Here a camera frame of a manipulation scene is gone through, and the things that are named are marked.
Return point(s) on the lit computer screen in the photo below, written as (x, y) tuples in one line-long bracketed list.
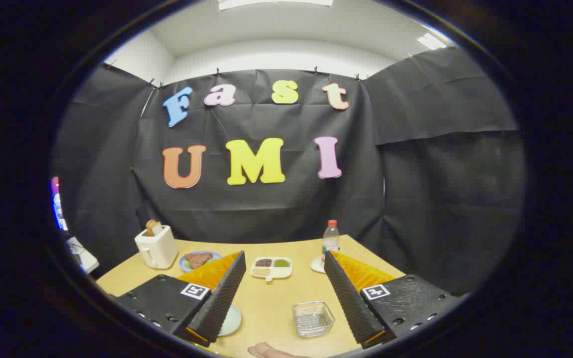
[(57, 209)]

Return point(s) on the black backdrop cloth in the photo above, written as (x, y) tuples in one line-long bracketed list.
[(266, 209)]

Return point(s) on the white desk device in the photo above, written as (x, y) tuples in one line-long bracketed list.
[(85, 258)]

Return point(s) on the blue plate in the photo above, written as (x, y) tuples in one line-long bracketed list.
[(216, 255)]

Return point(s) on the toasted bread slice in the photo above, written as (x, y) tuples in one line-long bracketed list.
[(153, 227)]

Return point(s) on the clear red-capped water bottle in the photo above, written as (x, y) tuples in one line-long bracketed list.
[(331, 241)]

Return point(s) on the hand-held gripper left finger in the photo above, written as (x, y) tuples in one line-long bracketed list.
[(222, 298)]

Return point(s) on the long ceiling light panel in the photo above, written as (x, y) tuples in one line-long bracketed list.
[(276, 3)]

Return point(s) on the white square coaster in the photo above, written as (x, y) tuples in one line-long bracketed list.
[(316, 266)]

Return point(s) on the cream toaster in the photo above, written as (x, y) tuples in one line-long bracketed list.
[(159, 248)]

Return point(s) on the small ceiling light panel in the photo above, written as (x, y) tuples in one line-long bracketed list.
[(430, 41)]

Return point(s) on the brown steak piece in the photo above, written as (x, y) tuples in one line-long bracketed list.
[(197, 259)]

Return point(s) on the white divided bean dish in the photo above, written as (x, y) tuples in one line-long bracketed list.
[(281, 272)]

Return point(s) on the pale green plate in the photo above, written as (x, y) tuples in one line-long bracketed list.
[(232, 320)]

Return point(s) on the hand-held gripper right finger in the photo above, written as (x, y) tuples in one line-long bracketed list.
[(348, 298)]

